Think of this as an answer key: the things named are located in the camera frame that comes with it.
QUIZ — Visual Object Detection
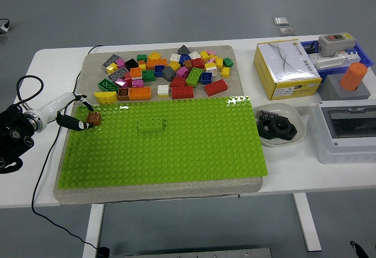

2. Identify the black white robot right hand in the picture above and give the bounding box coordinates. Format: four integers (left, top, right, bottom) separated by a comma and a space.
349, 240, 368, 258

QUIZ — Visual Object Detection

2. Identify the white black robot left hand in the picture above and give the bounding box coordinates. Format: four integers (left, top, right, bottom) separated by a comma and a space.
33, 92, 95, 132

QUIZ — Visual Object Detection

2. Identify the green studded baseplate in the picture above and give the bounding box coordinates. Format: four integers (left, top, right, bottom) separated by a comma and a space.
58, 95, 268, 189

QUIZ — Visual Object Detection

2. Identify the yellow curved brick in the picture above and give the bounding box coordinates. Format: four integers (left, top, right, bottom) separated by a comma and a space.
94, 91, 118, 105

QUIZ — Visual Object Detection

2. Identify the white table leg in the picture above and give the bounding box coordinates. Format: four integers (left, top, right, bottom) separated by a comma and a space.
293, 193, 323, 252
82, 203, 105, 258

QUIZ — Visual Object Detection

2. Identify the dark green long brick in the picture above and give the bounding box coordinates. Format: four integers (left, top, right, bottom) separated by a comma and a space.
98, 78, 120, 93

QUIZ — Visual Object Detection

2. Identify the grey brick with round holes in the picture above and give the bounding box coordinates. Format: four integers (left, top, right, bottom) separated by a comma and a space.
106, 66, 130, 82

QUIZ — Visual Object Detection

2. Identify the grey studded flat brick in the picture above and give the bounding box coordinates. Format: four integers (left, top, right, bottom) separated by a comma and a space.
102, 54, 121, 68

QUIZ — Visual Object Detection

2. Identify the orange brick with round holes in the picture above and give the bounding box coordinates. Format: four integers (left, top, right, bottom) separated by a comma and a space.
128, 86, 152, 100

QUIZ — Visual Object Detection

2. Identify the black square brick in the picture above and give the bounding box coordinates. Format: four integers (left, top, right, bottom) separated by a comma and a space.
124, 58, 139, 71

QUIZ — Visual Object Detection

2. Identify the lime green long brick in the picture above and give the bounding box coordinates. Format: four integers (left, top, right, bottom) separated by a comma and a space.
138, 118, 165, 132
185, 67, 203, 88

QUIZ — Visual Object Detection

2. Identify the orange long brick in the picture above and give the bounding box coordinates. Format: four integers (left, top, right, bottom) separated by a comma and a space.
146, 58, 168, 70

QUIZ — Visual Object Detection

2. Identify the dark grey square brick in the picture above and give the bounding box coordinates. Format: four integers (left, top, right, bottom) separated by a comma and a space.
161, 66, 177, 82

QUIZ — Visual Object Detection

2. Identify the red long brick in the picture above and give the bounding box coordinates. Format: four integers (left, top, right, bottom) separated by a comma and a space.
204, 79, 229, 97
171, 85, 194, 100

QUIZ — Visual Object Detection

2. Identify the black hex nut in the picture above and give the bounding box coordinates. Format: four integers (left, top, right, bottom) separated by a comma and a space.
257, 119, 277, 140
268, 116, 297, 141

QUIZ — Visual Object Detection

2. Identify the white dish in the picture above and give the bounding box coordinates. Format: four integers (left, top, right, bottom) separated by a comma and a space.
253, 102, 306, 148

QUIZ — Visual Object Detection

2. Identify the grey square block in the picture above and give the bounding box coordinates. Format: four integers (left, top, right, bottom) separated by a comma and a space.
318, 74, 371, 100

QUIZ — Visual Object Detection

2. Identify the black toothed strip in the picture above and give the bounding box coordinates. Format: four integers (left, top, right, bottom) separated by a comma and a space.
258, 109, 278, 120

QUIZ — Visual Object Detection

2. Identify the orange cylinder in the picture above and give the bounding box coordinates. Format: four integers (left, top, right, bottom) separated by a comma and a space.
340, 62, 368, 92

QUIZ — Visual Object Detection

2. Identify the blue plastic bin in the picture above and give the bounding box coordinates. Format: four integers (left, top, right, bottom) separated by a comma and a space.
300, 39, 374, 82

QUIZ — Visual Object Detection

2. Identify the grey-brown mat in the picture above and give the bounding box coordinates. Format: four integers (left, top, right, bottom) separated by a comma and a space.
53, 45, 263, 206

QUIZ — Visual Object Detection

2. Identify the white terminal block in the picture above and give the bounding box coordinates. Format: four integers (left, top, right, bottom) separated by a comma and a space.
305, 51, 361, 71

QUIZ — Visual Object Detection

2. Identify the yellow white cardboard box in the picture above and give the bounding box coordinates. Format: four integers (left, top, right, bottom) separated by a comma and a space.
253, 38, 323, 101

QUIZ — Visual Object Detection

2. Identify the small black device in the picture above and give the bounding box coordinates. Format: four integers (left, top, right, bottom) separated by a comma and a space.
305, 42, 320, 55

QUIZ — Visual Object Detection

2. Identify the grey electrical enclosure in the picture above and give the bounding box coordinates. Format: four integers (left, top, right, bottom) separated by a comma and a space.
311, 99, 376, 165

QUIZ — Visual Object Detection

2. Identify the black plug with cord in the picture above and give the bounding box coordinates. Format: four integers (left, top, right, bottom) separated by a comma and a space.
31, 45, 111, 258

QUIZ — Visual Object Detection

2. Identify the metal base plate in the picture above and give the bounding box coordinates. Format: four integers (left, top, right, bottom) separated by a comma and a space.
125, 247, 273, 258

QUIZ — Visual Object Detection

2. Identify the grey switch box red button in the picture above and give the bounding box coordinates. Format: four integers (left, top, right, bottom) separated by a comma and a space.
318, 33, 357, 58

